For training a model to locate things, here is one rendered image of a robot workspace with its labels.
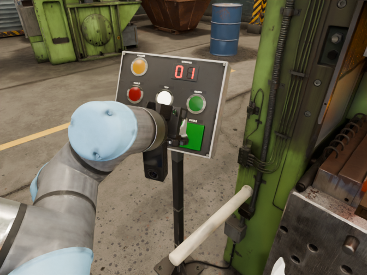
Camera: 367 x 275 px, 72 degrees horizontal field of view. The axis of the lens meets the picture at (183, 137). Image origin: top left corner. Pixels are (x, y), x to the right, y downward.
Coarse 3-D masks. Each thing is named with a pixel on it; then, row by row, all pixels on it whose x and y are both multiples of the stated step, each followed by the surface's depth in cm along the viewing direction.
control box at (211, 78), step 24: (120, 72) 80; (144, 72) 77; (168, 72) 75; (192, 72) 73; (216, 72) 71; (120, 96) 80; (144, 96) 78; (192, 96) 73; (216, 96) 71; (192, 120) 73; (216, 120) 71; (216, 144) 78
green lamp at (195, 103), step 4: (196, 96) 72; (192, 100) 73; (196, 100) 72; (200, 100) 72; (188, 104) 73; (192, 104) 73; (196, 104) 72; (200, 104) 72; (192, 108) 73; (196, 108) 72; (200, 108) 72
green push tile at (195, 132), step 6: (192, 126) 73; (198, 126) 72; (204, 126) 72; (186, 132) 73; (192, 132) 73; (198, 132) 72; (192, 138) 73; (198, 138) 72; (192, 144) 73; (198, 144) 72; (198, 150) 72
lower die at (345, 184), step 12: (360, 132) 80; (348, 144) 75; (360, 144) 73; (348, 156) 70; (360, 156) 68; (324, 168) 66; (336, 168) 66; (348, 168) 64; (360, 168) 64; (324, 180) 66; (336, 180) 64; (348, 180) 61; (360, 180) 60; (324, 192) 67; (336, 192) 65; (348, 192) 63; (360, 192) 60; (348, 204) 64
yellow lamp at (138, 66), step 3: (138, 60) 77; (141, 60) 77; (135, 63) 78; (138, 63) 77; (141, 63) 77; (144, 63) 77; (135, 66) 78; (138, 66) 77; (141, 66) 77; (144, 66) 77; (135, 69) 78; (138, 69) 77; (141, 69) 77; (144, 69) 77; (135, 72) 78; (138, 72) 78; (141, 72) 77
